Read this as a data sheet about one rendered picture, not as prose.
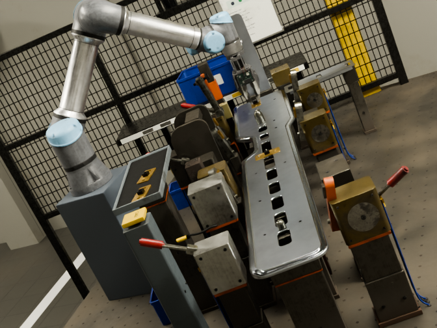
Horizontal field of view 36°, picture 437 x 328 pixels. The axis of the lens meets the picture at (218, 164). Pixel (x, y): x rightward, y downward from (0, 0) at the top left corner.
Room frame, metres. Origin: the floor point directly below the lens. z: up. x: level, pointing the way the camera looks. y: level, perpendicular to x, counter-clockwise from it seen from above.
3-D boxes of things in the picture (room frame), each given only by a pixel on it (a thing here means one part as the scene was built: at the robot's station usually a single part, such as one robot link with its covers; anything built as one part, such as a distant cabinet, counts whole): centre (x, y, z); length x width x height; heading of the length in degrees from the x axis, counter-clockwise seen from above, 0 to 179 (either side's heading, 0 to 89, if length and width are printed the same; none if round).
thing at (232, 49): (2.47, -0.23, 1.27); 0.08 x 0.08 x 0.05
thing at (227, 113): (2.59, -0.11, 0.88); 0.04 x 0.04 x 0.37; 81
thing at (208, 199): (1.73, 0.07, 0.90); 0.13 x 0.08 x 0.41; 81
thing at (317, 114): (2.06, -0.35, 0.87); 0.12 x 0.07 x 0.35; 81
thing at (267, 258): (2.01, -0.16, 1.00); 1.38 x 0.22 x 0.02; 171
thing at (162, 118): (2.95, -0.09, 1.01); 0.90 x 0.22 x 0.03; 81
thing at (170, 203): (1.85, 0.21, 0.92); 0.10 x 0.08 x 0.45; 171
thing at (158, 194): (1.85, 0.21, 1.16); 0.37 x 0.14 x 0.02; 171
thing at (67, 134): (2.21, 0.42, 1.27); 0.13 x 0.12 x 0.14; 11
